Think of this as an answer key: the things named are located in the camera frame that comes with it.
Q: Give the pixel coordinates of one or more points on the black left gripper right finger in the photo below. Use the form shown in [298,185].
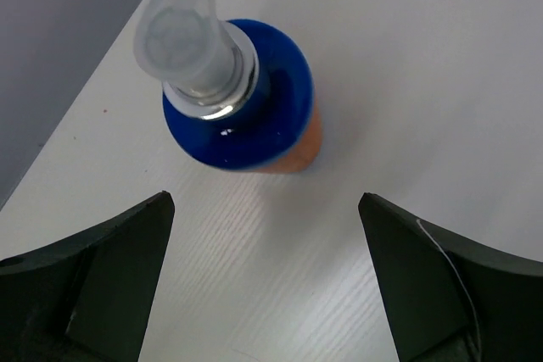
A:
[447,297]

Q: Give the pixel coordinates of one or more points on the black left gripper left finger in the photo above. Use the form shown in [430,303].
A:
[87,297]

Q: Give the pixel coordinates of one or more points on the orange bottle blue cap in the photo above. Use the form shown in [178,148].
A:
[237,95]

